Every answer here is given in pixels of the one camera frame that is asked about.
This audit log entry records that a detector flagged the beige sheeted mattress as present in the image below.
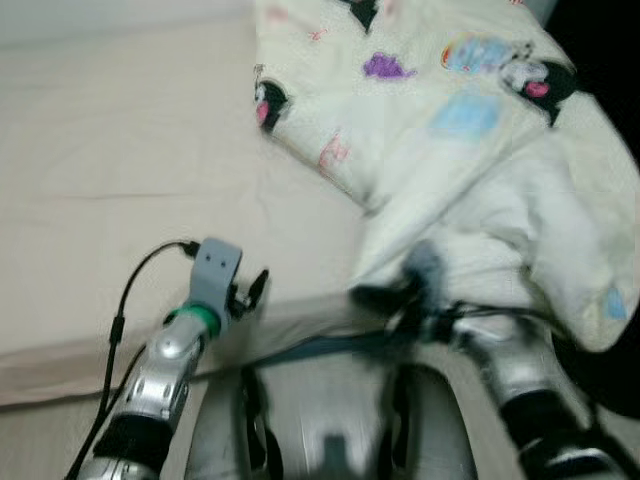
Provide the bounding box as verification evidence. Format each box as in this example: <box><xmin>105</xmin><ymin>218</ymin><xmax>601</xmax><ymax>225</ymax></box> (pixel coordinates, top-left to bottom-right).
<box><xmin>0</xmin><ymin>15</ymin><xmax>401</xmax><ymax>409</ymax></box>

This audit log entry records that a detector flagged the cream cartoon print blanket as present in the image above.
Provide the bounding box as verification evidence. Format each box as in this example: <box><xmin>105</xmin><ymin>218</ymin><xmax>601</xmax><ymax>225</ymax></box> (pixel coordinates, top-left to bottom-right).
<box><xmin>250</xmin><ymin>0</ymin><xmax>640</xmax><ymax>354</ymax></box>

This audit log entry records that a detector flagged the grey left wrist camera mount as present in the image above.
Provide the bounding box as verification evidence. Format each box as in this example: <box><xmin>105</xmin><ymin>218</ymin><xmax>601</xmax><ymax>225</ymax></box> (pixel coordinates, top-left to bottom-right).
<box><xmin>190</xmin><ymin>238</ymin><xmax>245</xmax><ymax>318</ymax></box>

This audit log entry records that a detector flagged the grey robot left leg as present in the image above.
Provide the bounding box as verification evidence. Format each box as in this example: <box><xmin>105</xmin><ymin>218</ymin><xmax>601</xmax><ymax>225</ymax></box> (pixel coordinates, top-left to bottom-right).
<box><xmin>185</xmin><ymin>355</ymin><xmax>406</xmax><ymax>480</ymax></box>

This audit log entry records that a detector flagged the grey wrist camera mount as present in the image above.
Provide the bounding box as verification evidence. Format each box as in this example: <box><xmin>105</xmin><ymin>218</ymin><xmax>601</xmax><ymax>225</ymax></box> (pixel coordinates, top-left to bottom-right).
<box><xmin>190</xmin><ymin>238</ymin><xmax>245</xmax><ymax>318</ymax></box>
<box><xmin>400</xmin><ymin>240</ymin><xmax>451</xmax><ymax>301</ymax></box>

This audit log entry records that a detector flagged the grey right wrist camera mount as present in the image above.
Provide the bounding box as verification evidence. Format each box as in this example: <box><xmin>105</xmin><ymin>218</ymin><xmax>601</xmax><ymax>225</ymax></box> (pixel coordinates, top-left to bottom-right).
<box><xmin>400</xmin><ymin>240</ymin><xmax>451</xmax><ymax>301</ymax></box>

